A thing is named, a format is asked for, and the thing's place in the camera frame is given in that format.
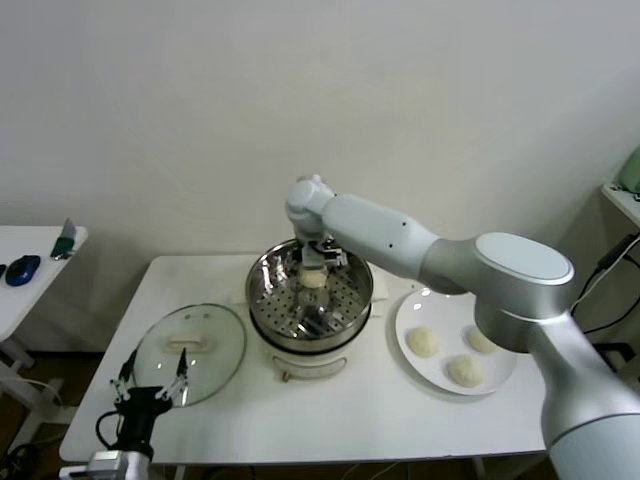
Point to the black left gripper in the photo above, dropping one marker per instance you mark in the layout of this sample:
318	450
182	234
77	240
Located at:
140	405

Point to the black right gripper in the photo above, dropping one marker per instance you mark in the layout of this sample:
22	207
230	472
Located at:
313	260

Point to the white steamed baozi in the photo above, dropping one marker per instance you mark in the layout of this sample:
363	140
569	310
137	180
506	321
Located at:
423	343
481	342
312	280
466	371

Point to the round glass pot lid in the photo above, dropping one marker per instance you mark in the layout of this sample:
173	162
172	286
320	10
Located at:
220	340

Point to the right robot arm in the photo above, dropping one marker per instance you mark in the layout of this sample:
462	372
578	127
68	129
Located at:
500	280

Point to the stainless steel steamer basket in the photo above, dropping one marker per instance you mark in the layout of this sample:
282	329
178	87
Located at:
280	300

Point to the white side table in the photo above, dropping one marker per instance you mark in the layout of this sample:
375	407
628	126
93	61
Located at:
45	280

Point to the white round plate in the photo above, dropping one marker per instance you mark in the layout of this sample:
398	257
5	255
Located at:
450	340

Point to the blue computer mouse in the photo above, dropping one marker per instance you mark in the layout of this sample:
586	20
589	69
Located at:
22	270

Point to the mint green appliance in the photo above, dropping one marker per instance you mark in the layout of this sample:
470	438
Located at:
630	172

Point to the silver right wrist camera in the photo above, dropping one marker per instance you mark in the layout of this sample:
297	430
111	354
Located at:
334	254

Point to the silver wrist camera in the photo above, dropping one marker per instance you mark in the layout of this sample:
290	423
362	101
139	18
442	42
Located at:
105	457
334	254

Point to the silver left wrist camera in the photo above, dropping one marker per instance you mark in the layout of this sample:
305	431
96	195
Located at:
105	457

